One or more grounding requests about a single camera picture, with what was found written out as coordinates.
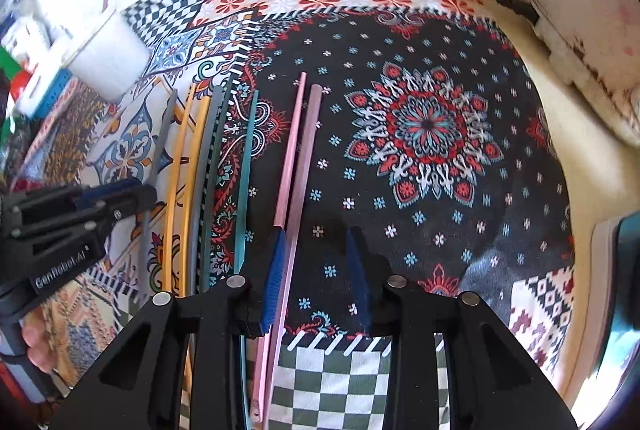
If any patterned tablecloth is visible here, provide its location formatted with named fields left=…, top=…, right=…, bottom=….
left=0, top=0, right=576, bottom=430

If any white rice cooker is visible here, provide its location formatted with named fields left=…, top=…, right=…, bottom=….
left=522, top=0, right=640, bottom=145

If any teal chopstick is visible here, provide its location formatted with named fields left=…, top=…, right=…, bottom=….
left=232, top=90, right=260, bottom=430

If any person's left hand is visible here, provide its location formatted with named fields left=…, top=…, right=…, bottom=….
left=20, top=310, right=58, bottom=363

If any pink chopstick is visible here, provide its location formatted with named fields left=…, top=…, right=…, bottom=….
left=257, top=84, right=323, bottom=423
left=250, top=72, right=307, bottom=416

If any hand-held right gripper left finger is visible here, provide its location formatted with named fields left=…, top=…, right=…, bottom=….
left=47, top=229, right=288, bottom=430

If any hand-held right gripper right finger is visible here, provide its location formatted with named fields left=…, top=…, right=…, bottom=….
left=346, top=226, right=583, bottom=430

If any teal plastic object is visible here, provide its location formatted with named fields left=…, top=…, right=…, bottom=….
left=590, top=214, right=640, bottom=411

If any green and red board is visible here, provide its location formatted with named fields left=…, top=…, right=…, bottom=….
left=0, top=47, right=20, bottom=78

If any white and blue plastic bag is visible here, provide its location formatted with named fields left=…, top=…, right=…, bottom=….
left=0, top=0, right=56, bottom=60

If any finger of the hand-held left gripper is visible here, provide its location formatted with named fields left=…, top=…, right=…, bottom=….
left=7, top=186, right=159, bottom=261
left=0, top=178, right=144, bottom=223

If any white ceramic cup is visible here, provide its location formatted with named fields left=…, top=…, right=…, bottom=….
left=65, top=7, right=151, bottom=101

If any yellow chopstick pair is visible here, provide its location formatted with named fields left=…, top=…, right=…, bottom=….
left=180, top=97, right=211, bottom=391

